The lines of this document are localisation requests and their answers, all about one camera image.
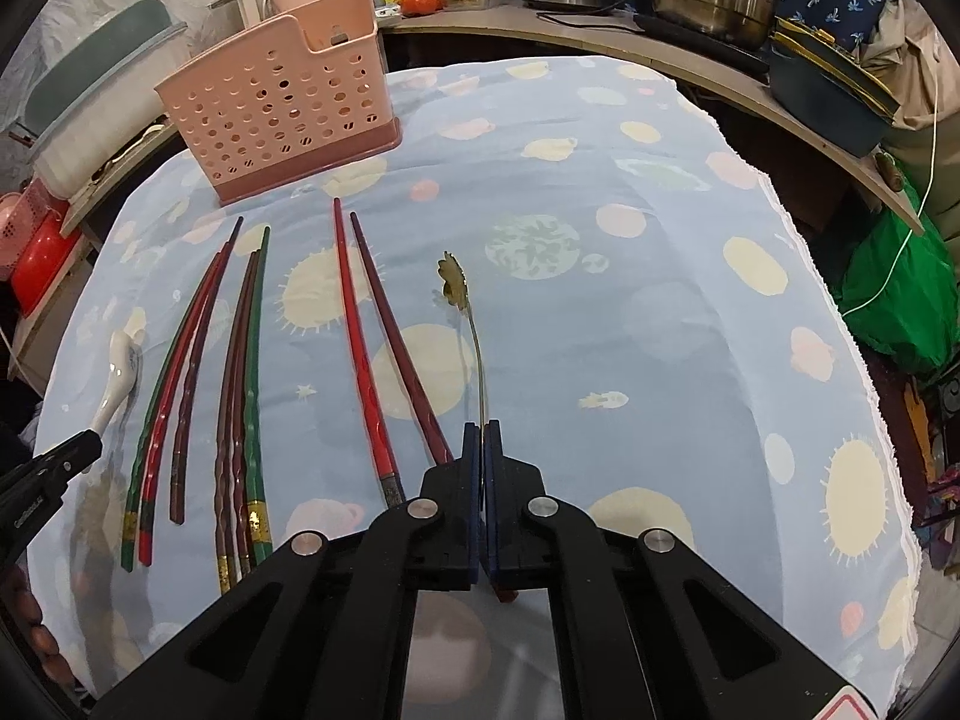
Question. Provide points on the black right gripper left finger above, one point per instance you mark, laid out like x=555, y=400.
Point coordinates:
x=323, y=627

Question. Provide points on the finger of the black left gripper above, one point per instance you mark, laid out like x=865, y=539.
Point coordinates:
x=33, y=492

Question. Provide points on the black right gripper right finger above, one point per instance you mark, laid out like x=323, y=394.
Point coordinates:
x=643, y=627

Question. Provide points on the gold flower-handled spoon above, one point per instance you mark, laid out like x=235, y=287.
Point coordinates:
x=456, y=293

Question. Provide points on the person's hand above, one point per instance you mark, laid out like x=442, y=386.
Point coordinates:
x=28, y=617

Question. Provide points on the green chopstick left group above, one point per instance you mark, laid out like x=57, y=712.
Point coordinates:
x=134, y=490

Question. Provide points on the red chopstick left group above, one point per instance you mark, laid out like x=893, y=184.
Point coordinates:
x=151, y=478

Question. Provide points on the white ceramic spoon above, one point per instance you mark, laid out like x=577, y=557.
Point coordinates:
x=123, y=372

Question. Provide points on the brown twisted chopstick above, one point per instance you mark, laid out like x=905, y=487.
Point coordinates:
x=223, y=497

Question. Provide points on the short maroon chopstick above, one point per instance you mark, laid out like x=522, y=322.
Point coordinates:
x=180, y=449

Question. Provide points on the green chopstick gold band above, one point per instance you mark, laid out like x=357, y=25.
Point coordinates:
x=256, y=523

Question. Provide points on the bright red chopstick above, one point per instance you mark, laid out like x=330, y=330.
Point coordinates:
x=376, y=430

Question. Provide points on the dark maroon chopstick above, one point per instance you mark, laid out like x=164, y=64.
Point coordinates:
x=422, y=410

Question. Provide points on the red plastic basin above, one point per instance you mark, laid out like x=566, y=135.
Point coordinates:
x=46, y=253

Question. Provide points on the dark red twisted chopstick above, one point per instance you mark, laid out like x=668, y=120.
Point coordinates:
x=237, y=426

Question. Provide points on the light blue planet tablecloth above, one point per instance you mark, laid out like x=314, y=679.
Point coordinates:
x=656, y=338

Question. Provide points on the green lid white container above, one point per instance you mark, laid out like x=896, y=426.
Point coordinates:
x=101, y=95

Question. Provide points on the green plastic bag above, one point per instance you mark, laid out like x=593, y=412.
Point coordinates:
x=898, y=294

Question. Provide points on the pink perforated utensil basket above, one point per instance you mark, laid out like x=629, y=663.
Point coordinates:
x=299, y=93

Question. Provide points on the dark green enamel pot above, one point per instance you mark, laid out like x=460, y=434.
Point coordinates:
x=827, y=90

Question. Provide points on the curved wooden counter shelf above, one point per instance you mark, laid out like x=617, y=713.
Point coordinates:
x=613, y=37

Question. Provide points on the red tomato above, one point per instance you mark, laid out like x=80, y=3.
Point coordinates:
x=415, y=8

